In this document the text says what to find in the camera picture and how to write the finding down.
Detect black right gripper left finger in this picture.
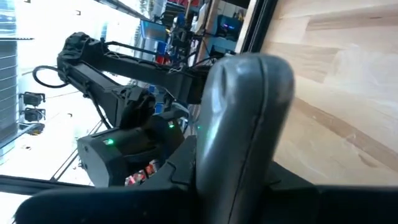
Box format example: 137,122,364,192
139,52,266,224

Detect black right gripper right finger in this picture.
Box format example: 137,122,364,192
229,54,315,224

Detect blue lit monitor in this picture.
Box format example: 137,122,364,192
139,19,169,44

